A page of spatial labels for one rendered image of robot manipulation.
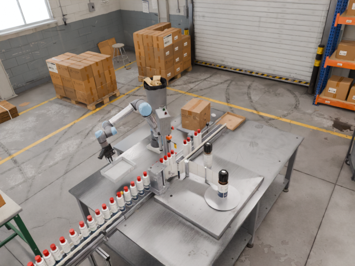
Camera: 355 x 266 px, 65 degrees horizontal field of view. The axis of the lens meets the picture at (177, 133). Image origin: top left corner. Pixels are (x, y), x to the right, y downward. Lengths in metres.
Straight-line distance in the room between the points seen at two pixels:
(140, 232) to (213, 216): 0.60
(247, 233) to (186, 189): 0.89
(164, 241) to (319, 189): 2.41
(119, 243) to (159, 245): 0.91
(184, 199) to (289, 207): 1.64
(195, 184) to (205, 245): 0.59
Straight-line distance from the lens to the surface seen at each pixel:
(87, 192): 2.81
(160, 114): 2.47
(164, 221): 2.41
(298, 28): 6.36
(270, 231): 3.46
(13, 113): 6.50
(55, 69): 6.34
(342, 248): 3.57
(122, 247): 3.08
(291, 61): 6.57
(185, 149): 2.82
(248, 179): 2.69
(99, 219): 2.31
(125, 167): 2.77
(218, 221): 2.34
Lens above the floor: 2.72
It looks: 34 degrees down
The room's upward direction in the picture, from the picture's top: 4 degrees counter-clockwise
